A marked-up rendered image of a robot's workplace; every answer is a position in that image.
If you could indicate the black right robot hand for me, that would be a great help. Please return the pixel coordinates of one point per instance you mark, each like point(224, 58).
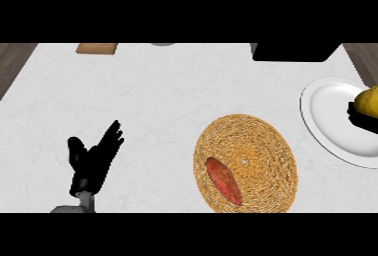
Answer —
point(364, 120)

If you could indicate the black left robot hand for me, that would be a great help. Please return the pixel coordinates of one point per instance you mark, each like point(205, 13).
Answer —
point(94, 160)

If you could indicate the yellow lemon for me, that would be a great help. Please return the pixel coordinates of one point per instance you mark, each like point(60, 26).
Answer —
point(370, 101)

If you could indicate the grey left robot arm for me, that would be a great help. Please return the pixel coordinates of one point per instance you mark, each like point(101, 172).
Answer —
point(84, 204)

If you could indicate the white plate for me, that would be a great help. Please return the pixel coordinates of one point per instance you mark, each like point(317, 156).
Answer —
point(335, 116)

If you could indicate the woven straw placemat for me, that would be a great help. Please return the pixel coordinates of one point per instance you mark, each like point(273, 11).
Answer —
point(256, 146)

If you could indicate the black appliance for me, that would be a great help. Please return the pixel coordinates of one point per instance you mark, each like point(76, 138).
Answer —
point(293, 51)

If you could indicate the red sweet potato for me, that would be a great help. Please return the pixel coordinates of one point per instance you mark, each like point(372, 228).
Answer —
point(224, 181)

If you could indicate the brown wooden block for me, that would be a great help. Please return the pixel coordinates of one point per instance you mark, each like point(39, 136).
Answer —
point(97, 48)

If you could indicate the grey round object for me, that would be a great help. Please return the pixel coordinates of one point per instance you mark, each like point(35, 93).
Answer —
point(163, 44)

